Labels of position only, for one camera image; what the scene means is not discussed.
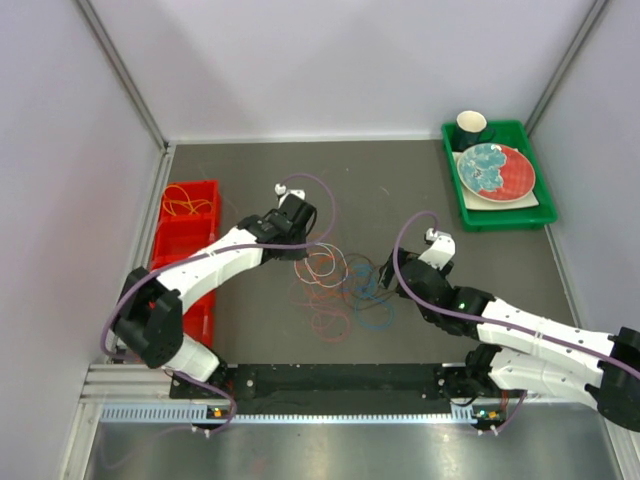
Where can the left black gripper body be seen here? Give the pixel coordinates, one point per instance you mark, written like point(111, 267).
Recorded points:
point(292, 254)

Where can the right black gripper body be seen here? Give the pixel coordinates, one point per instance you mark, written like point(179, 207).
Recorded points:
point(429, 313)

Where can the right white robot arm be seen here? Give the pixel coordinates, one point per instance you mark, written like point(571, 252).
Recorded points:
point(518, 350)

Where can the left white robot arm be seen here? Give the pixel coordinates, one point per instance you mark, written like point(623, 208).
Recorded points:
point(149, 317)

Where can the white square plate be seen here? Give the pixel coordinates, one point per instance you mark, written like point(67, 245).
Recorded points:
point(473, 203)

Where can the red compartment bin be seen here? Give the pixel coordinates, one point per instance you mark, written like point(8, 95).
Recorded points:
point(188, 220)

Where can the red and blue plate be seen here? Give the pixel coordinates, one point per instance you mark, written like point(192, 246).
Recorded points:
point(496, 173)

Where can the dark green mug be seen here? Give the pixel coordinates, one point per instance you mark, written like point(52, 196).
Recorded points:
point(471, 128)

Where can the green plastic tray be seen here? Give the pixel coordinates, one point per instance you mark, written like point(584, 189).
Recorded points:
point(477, 215)

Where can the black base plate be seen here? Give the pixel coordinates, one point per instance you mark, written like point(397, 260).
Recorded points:
point(346, 389)

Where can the white slotted cable duct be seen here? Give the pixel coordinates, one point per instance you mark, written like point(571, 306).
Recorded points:
point(138, 413)

